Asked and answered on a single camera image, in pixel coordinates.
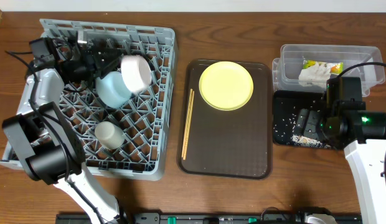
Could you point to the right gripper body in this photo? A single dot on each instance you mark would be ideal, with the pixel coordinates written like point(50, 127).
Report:
point(319, 125)

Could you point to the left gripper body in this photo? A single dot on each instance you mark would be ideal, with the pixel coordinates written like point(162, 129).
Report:
point(103, 58)

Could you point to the rice and peanut waste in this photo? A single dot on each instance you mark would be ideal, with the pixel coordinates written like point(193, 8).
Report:
point(285, 113)

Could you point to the light blue bowl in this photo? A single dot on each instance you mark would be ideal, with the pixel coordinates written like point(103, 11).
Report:
point(112, 90)

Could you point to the white pink bowl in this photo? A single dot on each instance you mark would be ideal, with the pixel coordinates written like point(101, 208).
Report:
point(136, 73)

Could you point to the white cup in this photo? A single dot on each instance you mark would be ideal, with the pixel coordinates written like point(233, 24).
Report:
point(109, 135)

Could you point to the yellow plate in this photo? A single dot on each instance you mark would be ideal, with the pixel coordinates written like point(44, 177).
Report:
point(226, 86)

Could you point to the green snack wrapper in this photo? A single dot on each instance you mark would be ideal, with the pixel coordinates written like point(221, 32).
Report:
point(333, 68)

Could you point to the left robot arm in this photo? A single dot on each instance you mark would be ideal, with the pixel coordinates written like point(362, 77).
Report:
point(42, 139)

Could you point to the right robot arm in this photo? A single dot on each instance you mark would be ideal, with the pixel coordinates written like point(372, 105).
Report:
point(345, 123)

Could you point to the grey dishwasher rack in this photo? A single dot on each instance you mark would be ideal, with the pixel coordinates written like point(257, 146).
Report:
point(144, 118)

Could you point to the black plastic bin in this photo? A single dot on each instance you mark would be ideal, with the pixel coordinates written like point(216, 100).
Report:
point(332, 104)

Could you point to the clear plastic bin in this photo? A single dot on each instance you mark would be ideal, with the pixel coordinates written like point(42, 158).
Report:
point(287, 67)

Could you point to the dark brown serving tray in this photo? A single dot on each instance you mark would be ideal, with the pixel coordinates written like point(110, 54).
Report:
point(234, 143)

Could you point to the right wooden chopstick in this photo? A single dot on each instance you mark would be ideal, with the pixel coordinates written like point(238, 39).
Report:
point(189, 124)

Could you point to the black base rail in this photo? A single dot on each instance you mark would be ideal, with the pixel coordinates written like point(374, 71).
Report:
point(269, 215)

